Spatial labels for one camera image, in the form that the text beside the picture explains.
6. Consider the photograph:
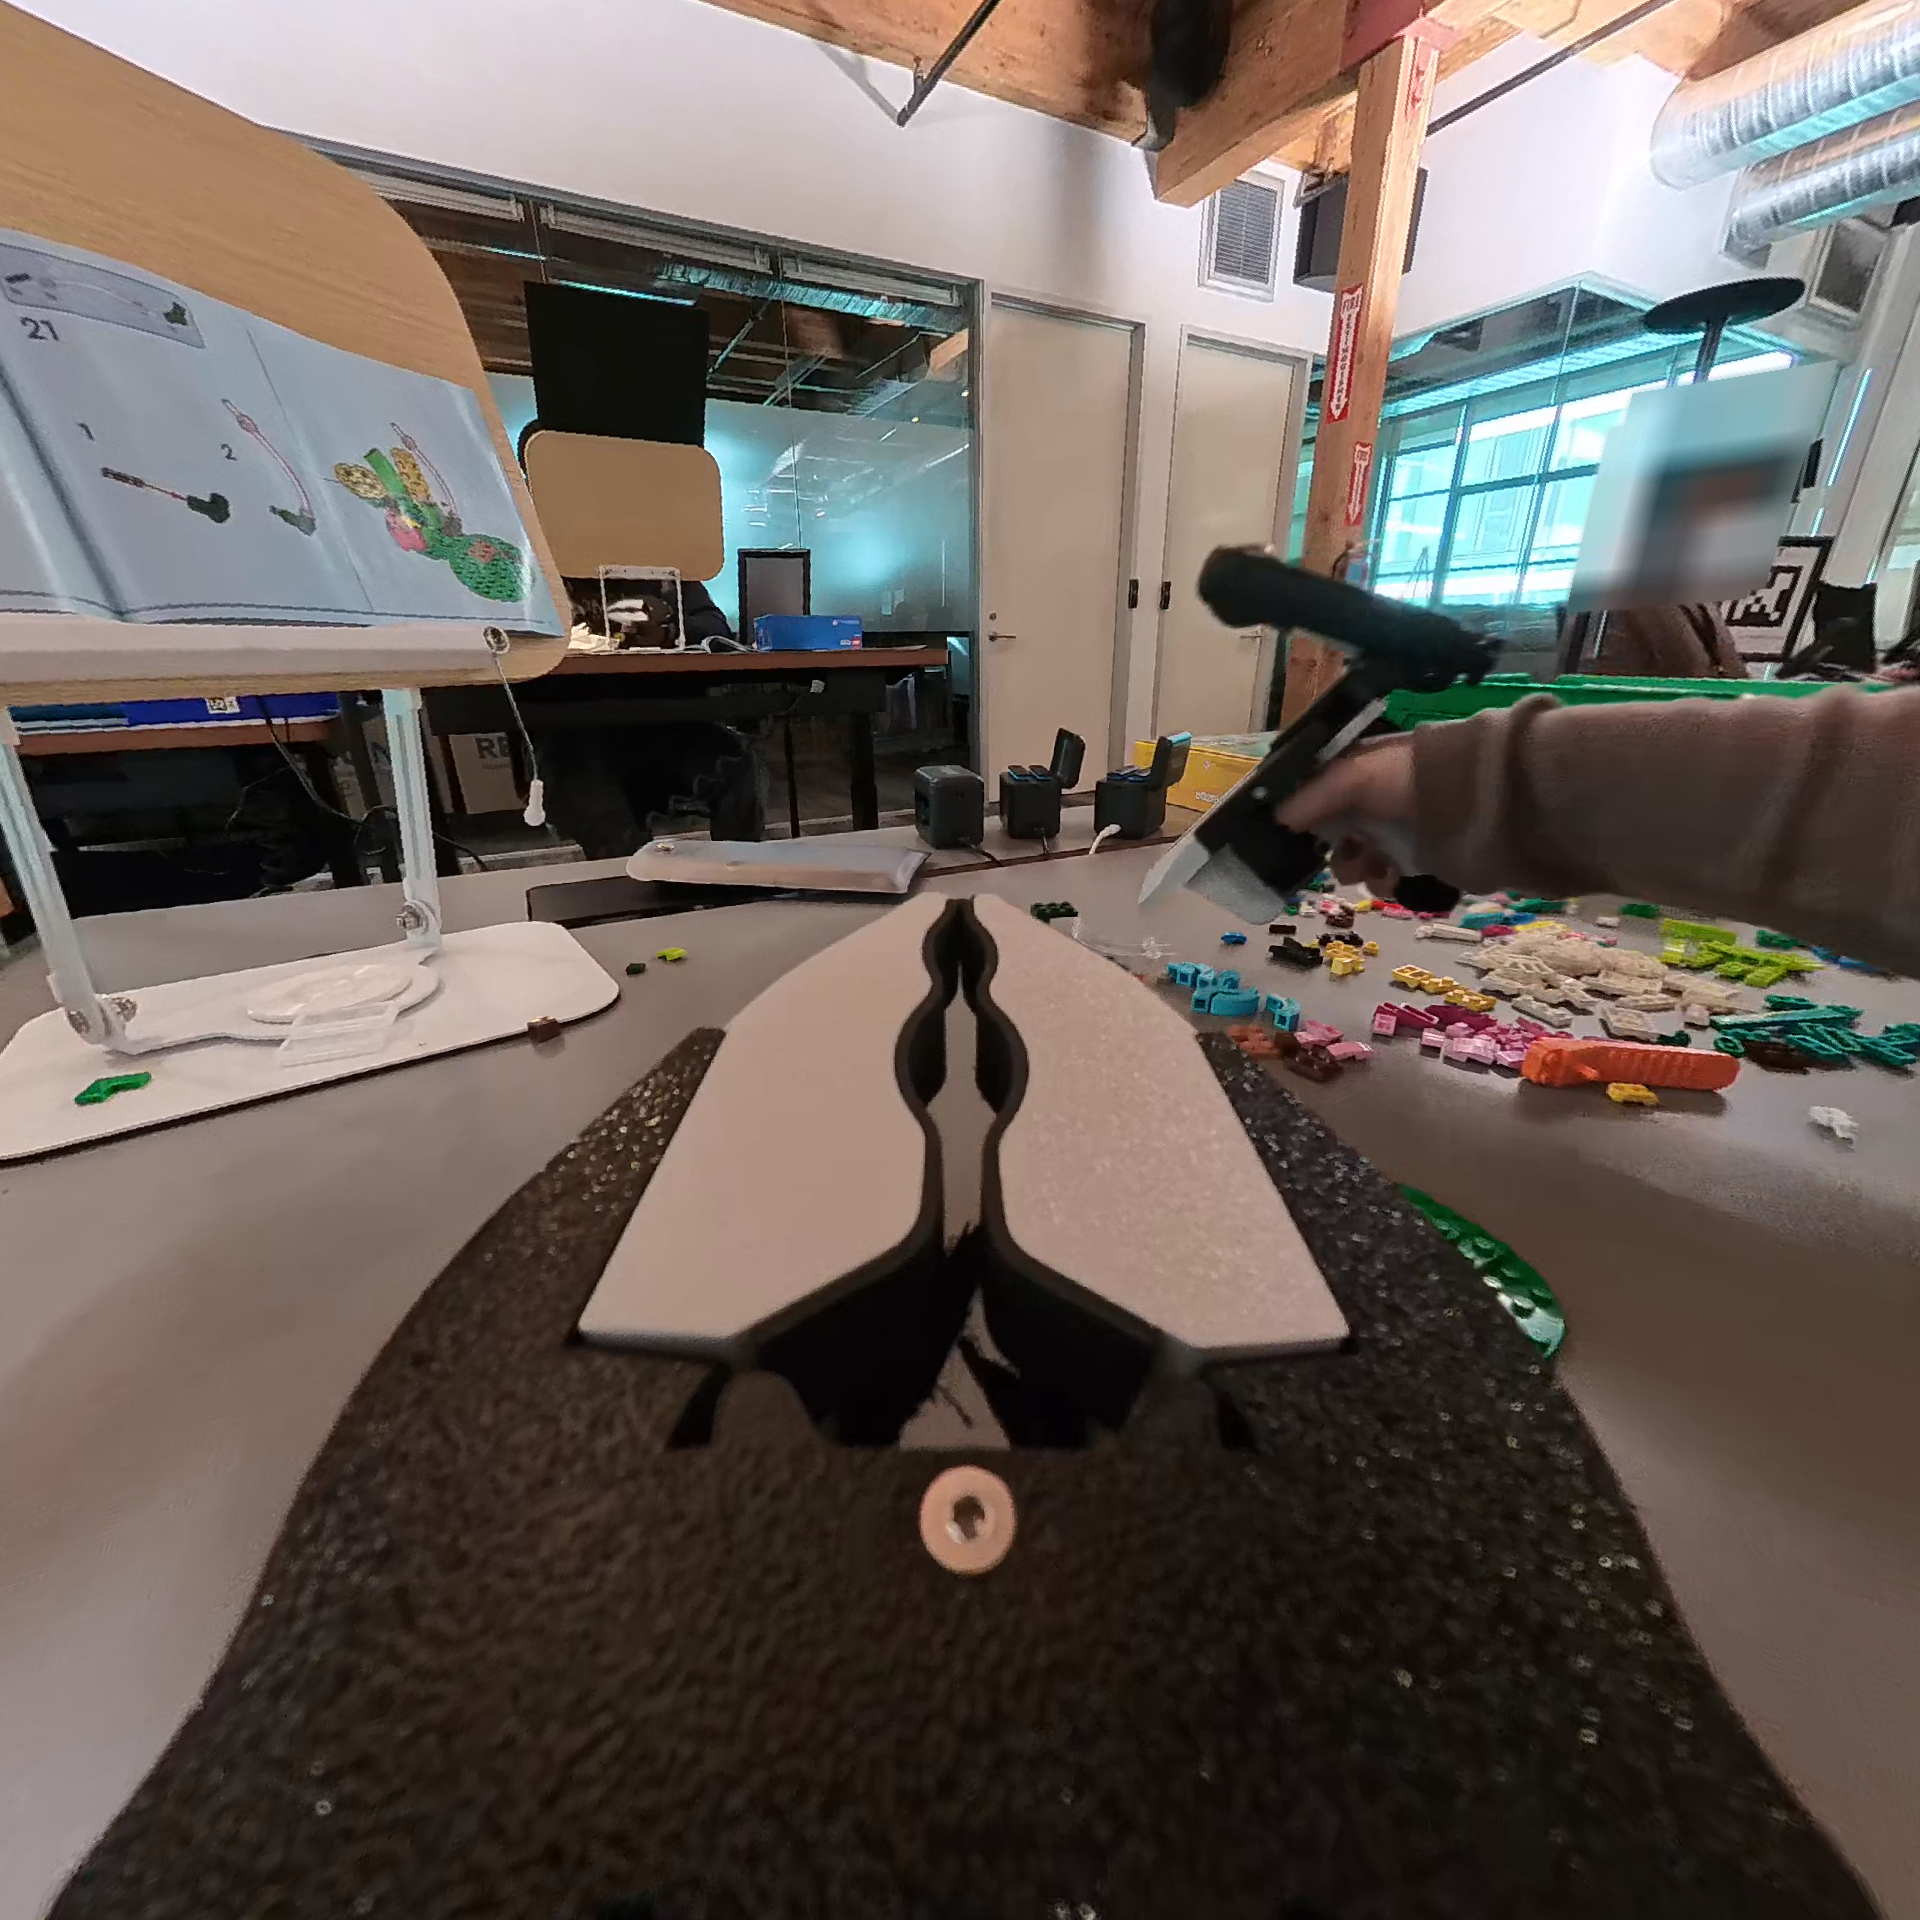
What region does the black panel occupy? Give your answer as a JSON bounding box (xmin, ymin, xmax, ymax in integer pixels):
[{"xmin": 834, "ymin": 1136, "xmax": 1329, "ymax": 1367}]
[{"xmin": 522, "ymin": 279, "xmax": 712, "ymax": 449}]

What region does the white door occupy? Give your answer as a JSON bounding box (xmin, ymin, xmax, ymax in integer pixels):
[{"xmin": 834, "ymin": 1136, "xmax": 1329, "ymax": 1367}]
[
  {"xmin": 1153, "ymin": 329, "xmax": 1320, "ymax": 737},
  {"xmin": 982, "ymin": 291, "xmax": 1150, "ymax": 781}
]

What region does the yellow lego box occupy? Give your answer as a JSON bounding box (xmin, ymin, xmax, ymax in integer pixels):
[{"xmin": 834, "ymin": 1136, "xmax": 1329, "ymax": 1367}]
[{"xmin": 1131, "ymin": 732, "xmax": 1277, "ymax": 816}]

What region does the person's right forearm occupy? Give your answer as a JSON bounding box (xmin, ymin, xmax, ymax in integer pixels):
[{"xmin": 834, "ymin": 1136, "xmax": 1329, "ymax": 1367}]
[{"xmin": 1401, "ymin": 686, "xmax": 1920, "ymax": 977}]

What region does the wooden office desk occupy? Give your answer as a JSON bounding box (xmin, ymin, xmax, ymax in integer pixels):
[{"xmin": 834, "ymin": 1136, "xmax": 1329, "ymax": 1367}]
[{"xmin": 450, "ymin": 641, "xmax": 954, "ymax": 840}]

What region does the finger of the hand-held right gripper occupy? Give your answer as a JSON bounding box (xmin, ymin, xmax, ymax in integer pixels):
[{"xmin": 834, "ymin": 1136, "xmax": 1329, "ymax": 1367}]
[{"xmin": 1135, "ymin": 816, "xmax": 1279, "ymax": 923}]

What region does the black wall speaker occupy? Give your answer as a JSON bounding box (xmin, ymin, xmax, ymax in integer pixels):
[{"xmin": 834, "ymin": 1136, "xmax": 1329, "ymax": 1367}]
[{"xmin": 1292, "ymin": 164, "xmax": 1427, "ymax": 294}]

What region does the cardboard box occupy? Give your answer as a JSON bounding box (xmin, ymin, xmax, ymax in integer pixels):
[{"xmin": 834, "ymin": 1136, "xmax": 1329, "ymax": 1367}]
[{"xmin": 432, "ymin": 719, "xmax": 527, "ymax": 820}]

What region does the instruction booklet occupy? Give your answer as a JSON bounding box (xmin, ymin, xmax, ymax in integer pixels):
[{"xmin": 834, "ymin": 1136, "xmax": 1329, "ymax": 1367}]
[{"xmin": 0, "ymin": 223, "xmax": 559, "ymax": 630}]

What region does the orange brick separator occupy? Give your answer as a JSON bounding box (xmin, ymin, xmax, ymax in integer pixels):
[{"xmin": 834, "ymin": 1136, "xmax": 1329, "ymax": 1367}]
[{"xmin": 1517, "ymin": 1037, "xmax": 1742, "ymax": 1097}]

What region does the black white tag board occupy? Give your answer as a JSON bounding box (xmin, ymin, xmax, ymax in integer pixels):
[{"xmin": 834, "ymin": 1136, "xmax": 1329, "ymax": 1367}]
[{"xmin": 1721, "ymin": 535, "xmax": 1835, "ymax": 661}]

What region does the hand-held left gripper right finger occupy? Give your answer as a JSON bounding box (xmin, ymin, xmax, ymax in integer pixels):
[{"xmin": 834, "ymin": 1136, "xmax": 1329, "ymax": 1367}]
[{"xmin": 965, "ymin": 891, "xmax": 1355, "ymax": 1373}]

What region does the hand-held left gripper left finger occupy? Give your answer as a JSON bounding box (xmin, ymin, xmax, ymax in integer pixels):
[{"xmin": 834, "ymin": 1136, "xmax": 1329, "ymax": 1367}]
[{"xmin": 575, "ymin": 891, "xmax": 990, "ymax": 1373}]

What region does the silver air duct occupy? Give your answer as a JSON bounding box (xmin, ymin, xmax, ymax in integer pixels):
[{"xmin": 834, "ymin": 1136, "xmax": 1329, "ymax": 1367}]
[{"xmin": 1650, "ymin": 0, "xmax": 1920, "ymax": 264}]

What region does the green lego baseplate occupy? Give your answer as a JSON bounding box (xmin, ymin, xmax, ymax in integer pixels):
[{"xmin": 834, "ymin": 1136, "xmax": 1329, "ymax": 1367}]
[{"xmin": 1397, "ymin": 1184, "xmax": 1569, "ymax": 1364}]

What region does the wooden post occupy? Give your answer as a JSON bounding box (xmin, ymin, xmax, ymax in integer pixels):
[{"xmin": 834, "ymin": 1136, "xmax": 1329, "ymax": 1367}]
[{"xmin": 1282, "ymin": 29, "xmax": 1441, "ymax": 721}]

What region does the grey desk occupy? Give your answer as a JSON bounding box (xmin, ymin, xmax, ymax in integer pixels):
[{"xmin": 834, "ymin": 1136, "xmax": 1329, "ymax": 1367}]
[{"xmin": 0, "ymin": 853, "xmax": 1920, "ymax": 1920}]

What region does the grey pouch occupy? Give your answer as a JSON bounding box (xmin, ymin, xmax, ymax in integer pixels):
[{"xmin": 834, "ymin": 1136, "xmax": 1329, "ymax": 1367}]
[{"xmin": 624, "ymin": 833, "xmax": 936, "ymax": 900}]

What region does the pile of lego bricks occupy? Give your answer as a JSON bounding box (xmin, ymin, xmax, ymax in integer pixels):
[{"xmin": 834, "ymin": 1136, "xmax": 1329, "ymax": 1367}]
[{"xmin": 1161, "ymin": 883, "xmax": 1920, "ymax": 1111}]

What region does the wall vent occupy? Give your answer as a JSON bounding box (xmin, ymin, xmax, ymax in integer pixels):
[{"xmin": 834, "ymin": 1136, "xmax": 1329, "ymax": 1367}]
[{"xmin": 1199, "ymin": 168, "xmax": 1290, "ymax": 294}]

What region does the black floor lamp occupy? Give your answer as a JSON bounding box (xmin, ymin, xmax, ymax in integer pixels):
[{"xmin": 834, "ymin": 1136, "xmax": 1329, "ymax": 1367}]
[{"xmin": 1638, "ymin": 274, "xmax": 1810, "ymax": 384}]

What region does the green plastic bin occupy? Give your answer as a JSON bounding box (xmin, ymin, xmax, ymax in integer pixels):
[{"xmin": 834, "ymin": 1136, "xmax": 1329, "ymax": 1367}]
[{"xmin": 1379, "ymin": 671, "xmax": 1920, "ymax": 730}]

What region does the person's right hand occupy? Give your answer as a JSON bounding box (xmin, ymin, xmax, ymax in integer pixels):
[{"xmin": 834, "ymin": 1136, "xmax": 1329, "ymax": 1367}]
[{"xmin": 1282, "ymin": 732, "xmax": 1423, "ymax": 901}]

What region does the large glass window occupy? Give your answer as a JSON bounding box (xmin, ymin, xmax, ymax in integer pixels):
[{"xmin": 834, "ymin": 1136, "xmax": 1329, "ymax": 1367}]
[{"xmin": 1372, "ymin": 275, "xmax": 1920, "ymax": 618}]

